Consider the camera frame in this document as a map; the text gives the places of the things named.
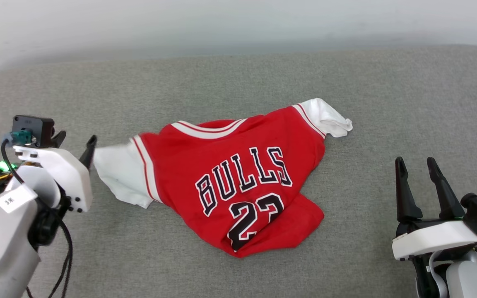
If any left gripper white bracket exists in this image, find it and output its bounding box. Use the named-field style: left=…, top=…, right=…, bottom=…
left=0, top=130, right=98, bottom=213

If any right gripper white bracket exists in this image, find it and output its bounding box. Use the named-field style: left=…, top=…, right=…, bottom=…
left=392, top=156, right=477, bottom=298

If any red Bulls 23 jersey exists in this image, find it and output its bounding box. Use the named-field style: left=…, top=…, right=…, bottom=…
left=93, top=98, right=353, bottom=259

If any teal left camera plug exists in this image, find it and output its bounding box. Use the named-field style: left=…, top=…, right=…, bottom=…
left=10, top=130, right=32, bottom=146

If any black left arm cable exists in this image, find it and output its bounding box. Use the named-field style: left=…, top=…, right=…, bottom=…
left=0, top=139, right=74, bottom=298

